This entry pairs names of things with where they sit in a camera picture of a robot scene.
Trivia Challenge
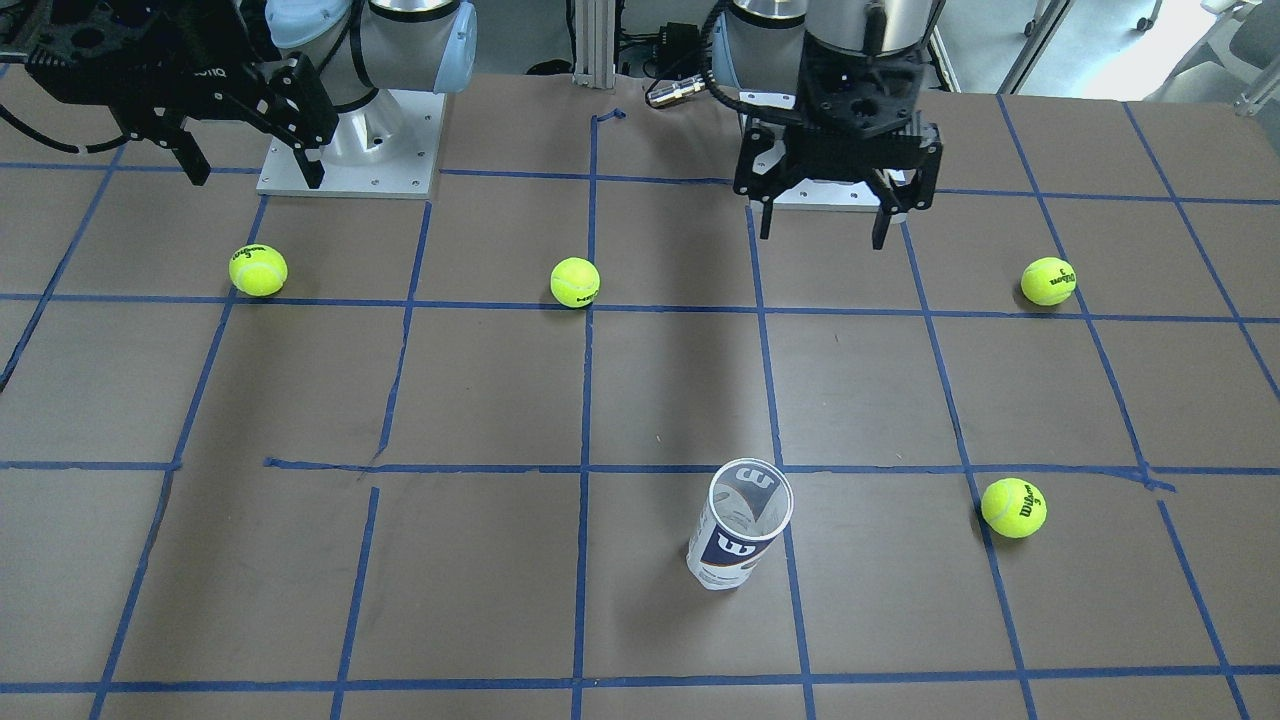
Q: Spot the tennis ball front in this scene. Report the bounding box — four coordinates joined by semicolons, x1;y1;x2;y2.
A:
980;477;1048;539

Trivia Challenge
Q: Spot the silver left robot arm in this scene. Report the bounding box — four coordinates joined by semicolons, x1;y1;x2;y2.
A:
700;1;945;249

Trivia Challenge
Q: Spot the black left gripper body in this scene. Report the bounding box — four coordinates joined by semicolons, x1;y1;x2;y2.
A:
740;45;943;188

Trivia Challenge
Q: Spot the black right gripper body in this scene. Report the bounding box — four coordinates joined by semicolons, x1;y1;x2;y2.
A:
3;1;276;129

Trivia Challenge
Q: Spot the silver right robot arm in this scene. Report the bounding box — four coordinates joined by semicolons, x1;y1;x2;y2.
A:
3;1;477;199

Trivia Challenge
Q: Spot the tennis ball near base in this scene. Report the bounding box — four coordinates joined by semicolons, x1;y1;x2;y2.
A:
228;243;288;297

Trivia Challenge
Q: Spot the tennis ball far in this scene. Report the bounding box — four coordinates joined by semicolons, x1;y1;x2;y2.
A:
1019;258;1076;307

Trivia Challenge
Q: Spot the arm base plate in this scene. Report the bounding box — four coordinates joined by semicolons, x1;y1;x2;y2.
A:
739;100;913;213
256;88;451;200

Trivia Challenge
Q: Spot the white tennis ball can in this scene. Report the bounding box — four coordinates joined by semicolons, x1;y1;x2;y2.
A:
686;457;795;591

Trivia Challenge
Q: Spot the silver metal cylinder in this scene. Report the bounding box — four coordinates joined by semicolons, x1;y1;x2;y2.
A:
644;72;707;110

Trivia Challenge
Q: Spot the tennis ball table centre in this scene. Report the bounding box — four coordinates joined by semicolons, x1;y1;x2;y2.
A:
549;258;602;309

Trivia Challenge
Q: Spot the aluminium frame post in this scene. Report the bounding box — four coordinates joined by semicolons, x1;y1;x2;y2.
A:
571;0;618;92

